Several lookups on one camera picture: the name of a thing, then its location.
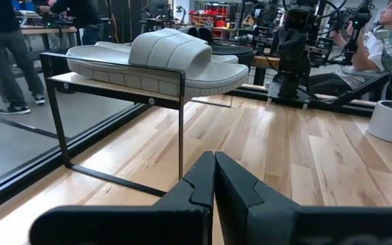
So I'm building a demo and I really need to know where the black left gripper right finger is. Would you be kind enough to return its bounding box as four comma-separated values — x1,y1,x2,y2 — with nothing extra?
215,152,392,245

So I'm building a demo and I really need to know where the red storage rack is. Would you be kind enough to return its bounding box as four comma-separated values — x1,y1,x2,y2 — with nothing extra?
189,2,231,39

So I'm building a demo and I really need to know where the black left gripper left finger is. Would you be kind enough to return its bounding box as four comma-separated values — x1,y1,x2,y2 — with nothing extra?
29,151,216,245

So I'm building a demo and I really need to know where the person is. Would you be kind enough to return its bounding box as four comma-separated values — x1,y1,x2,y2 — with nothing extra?
39,0,104,47
0,0,46,116
307,0,392,100

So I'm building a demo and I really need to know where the black teleoperation handle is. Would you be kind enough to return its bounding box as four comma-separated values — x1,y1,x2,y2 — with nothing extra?
341,3,374,66

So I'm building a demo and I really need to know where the green plant in white pot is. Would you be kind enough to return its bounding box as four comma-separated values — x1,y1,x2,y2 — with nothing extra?
367,31,392,146

